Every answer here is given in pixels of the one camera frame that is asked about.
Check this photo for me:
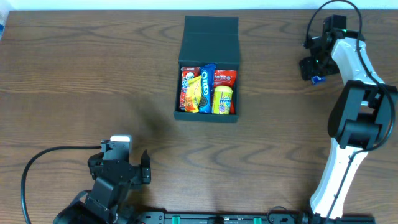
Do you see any black cable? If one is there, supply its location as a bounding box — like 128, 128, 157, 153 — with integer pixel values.
20, 145, 103, 224
303, 0, 396, 224

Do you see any yellow Julie's biscuit packet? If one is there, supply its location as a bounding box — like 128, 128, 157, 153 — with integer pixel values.
185, 76, 202, 113

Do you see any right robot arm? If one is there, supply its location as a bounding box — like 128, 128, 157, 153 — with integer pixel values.
300, 28, 397, 223

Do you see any right black cable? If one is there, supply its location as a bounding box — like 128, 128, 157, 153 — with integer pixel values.
303, 0, 396, 224

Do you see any red candy bag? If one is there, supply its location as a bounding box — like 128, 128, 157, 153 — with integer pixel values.
213, 70, 237, 114

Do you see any dark green box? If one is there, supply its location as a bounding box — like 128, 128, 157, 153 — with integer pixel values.
174, 16, 241, 123

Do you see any yellow gum canister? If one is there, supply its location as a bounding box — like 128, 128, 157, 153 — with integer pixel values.
212, 86, 233, 114

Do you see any Hello Panda biscuit box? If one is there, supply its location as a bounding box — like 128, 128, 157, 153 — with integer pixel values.
179, 67, 200, 111

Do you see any blue Oreo cookie pack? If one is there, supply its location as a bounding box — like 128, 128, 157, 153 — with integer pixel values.
199, 63, 216, 114

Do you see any blue Eclipse mint tin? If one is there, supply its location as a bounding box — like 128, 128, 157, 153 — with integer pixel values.
310, 76, 326, 85

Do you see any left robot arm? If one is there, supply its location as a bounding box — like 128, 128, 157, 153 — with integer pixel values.
53, 140, 151, 224

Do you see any left black cable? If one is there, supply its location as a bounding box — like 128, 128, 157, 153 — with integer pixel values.
20, 145, 103, 224

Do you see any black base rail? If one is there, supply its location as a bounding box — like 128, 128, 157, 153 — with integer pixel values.
134, 212, 376, 224

